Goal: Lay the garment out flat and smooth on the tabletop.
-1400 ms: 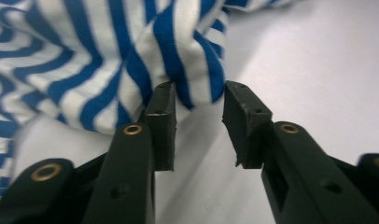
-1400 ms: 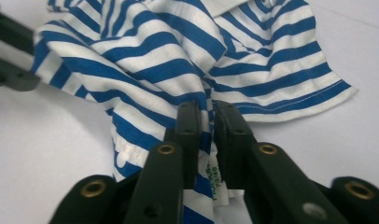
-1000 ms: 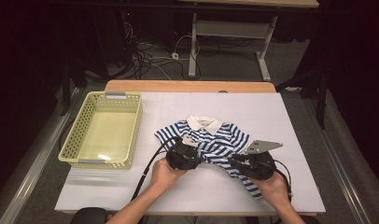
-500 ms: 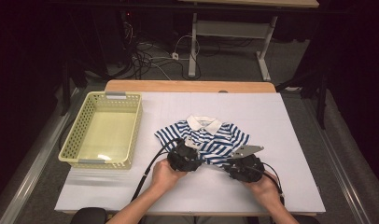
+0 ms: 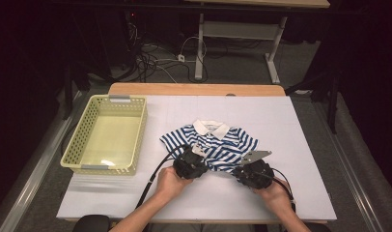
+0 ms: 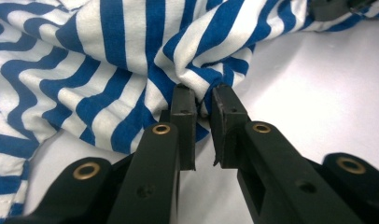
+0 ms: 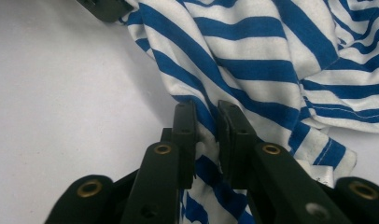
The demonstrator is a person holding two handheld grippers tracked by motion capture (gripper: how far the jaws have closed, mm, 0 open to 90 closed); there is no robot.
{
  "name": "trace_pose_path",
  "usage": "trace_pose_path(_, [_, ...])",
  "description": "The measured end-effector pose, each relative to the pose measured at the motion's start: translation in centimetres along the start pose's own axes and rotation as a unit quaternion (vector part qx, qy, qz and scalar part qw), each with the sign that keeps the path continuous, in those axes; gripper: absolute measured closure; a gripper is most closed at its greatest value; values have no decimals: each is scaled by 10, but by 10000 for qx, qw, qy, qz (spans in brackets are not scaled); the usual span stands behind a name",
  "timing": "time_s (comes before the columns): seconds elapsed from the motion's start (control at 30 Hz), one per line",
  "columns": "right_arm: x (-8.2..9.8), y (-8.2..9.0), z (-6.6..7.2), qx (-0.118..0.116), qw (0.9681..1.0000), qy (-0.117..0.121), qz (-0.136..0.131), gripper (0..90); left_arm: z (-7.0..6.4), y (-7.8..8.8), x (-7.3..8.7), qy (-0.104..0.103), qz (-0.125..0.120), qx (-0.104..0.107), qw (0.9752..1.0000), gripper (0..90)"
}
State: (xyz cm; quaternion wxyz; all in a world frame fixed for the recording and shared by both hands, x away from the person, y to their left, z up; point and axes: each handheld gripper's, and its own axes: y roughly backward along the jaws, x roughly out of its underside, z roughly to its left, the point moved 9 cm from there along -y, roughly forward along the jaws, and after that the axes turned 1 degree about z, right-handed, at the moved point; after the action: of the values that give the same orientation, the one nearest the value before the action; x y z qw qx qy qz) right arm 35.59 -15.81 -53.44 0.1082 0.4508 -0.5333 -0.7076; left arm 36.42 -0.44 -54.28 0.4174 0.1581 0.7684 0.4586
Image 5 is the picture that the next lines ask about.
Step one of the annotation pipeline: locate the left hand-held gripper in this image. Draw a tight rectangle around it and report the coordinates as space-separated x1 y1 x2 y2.
173 143 210 181

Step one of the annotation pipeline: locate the tangle of black cables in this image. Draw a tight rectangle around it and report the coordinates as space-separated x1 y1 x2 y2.
126 22 174 83

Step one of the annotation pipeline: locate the yellow perforated plastic basket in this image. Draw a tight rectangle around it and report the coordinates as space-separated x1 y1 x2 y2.
60 94 149 177

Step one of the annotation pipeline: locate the right hand-held gripper black cable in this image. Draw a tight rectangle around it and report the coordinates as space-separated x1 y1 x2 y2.
270 167 296 214

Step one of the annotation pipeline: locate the left hand-held gripper black cable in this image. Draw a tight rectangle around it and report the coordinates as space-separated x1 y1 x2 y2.
135 144 188 210

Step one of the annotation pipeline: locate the blue white striped baby romper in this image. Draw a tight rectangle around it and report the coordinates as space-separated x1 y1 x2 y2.
159 119 260 173

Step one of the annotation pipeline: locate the person's right hand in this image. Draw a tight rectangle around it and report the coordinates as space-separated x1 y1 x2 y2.
253 178 294 214

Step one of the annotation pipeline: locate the metal floor rail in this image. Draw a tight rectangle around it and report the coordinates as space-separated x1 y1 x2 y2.
0 91 84 232
313 102 385 232

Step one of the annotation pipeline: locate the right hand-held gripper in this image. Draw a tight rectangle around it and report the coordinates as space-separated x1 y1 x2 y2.
232 150 275 190

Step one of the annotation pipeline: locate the black chair armrest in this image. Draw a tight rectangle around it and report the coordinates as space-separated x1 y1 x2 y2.
71 215 111 232

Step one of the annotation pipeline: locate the wooden desk with white legs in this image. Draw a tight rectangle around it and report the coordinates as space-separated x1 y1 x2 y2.
183 0 332 85

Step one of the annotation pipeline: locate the hand-held gripper black cable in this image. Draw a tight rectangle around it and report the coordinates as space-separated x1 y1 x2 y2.
135 144 188 210
270 167 296 214

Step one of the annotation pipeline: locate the black stand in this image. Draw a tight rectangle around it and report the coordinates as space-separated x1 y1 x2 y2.
285 69 343 135
62 61 92 121

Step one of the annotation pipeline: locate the white table mat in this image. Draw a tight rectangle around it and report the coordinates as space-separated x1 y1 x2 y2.
56 95 337 222

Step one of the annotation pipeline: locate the person's left hand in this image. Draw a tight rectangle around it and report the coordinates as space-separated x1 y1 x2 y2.
154 165 193 202

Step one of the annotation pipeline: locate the white cable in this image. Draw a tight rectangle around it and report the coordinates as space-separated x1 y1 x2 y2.
179 36 206 63

